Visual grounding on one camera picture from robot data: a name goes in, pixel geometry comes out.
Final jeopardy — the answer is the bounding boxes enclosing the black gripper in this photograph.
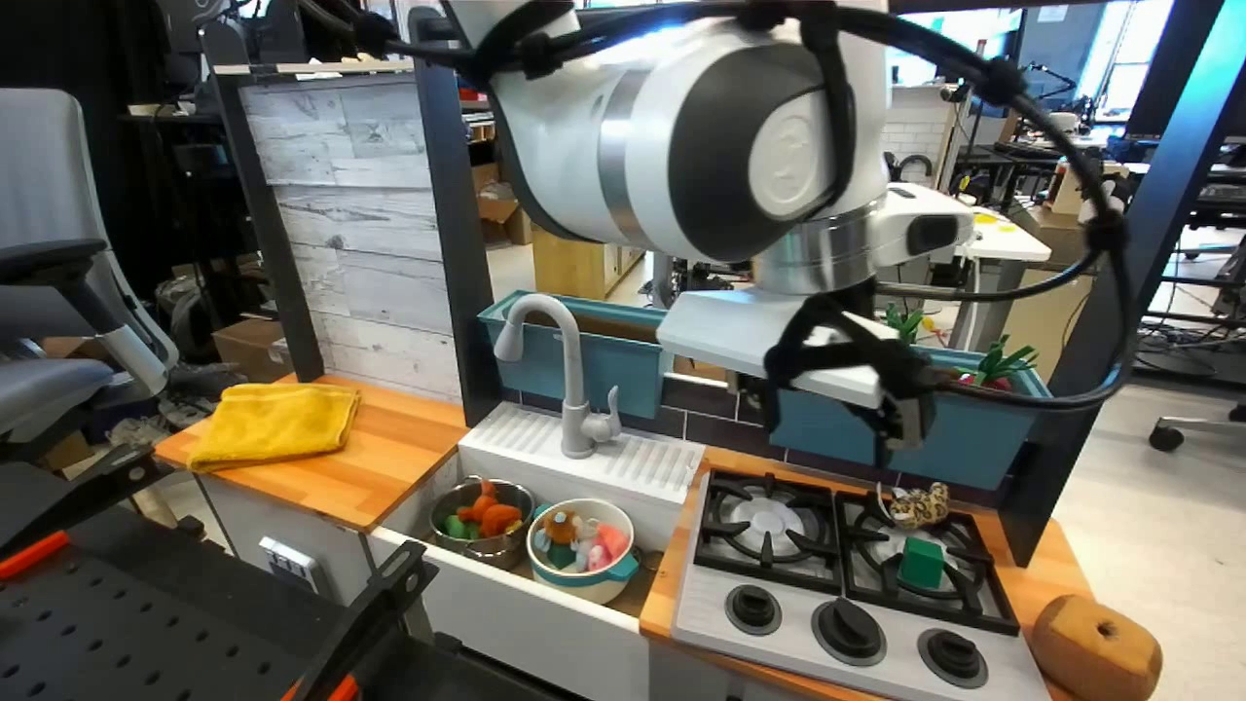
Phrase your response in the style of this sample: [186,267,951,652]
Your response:
[759,291,942,451]

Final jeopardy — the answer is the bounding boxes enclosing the pink plush toy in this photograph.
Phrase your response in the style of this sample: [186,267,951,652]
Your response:
[590,521,634,568]

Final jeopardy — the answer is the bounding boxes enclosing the brown plush toy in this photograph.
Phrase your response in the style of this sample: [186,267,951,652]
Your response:
[542,504,585,547]

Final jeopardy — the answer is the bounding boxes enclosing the toy food pile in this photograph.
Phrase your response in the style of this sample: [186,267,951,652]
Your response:
[530,521,605,577]

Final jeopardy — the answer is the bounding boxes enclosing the orange plush toy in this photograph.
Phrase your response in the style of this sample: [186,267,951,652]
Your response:
[456,484,530,539]

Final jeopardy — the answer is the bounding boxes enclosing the beige patterned plush toy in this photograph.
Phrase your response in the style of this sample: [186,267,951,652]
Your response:
[872,476,960,532]

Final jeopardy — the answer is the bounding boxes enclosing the red plush radish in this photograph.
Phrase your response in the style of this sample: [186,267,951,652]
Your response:
[968,334,1044,391]

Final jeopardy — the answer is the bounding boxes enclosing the green white plush toy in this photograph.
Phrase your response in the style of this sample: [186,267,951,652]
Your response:
[895,528,955,595]

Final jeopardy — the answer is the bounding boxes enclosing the toy stove black grates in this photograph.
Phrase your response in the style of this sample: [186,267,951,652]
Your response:
[669,468,1060,701]

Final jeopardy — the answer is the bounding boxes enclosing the teal planter box with vegetables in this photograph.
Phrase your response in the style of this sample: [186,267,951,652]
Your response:
[766,337,1065,495]

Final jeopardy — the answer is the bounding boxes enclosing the white desk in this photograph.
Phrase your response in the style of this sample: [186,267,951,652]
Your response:
[968,204,1060,354]

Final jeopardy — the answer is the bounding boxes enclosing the wooden block with hole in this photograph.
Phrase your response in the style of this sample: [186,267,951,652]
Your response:
[1027,593,1167,701]

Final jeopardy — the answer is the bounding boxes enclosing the white toy sink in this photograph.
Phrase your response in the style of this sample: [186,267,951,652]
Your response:
[368,397,712,701]

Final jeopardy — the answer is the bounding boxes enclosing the empty teal planter box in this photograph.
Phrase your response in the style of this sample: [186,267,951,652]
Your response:
[477,289,692,424]

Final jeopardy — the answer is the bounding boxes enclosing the grey toy faucet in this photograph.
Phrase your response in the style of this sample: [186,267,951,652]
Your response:
[491,289,630,463]

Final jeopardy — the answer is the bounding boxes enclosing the white bowl teal rim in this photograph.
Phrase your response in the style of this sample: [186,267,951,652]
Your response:
[521,495,646,608]

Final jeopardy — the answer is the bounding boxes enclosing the tan wooden cabinet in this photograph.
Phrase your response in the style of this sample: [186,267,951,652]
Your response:
[530,230,646,303]

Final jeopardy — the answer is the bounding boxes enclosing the steel pot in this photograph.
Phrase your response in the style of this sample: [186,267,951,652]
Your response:
[424,476,542,573]

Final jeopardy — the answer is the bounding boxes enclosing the grey wood backsplash panel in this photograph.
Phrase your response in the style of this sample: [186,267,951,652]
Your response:
[237,72,468,410]

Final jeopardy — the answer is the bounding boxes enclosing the yellow towel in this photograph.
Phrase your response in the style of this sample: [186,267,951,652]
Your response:
[184,375,368,472]

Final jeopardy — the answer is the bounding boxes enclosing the cardboard box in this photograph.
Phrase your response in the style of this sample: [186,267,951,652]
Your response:
[211,310,297,386]

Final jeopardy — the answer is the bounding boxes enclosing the black pegboard table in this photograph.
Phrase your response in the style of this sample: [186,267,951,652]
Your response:
[0,497,579,701]

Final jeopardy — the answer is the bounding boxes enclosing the grey office chair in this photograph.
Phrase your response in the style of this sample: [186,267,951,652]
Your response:
[0,84,186,451]

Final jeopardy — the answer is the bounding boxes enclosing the black clamp orange handle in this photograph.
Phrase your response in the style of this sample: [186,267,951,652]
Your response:
[0,441,181,587]
[272,535,447,701]

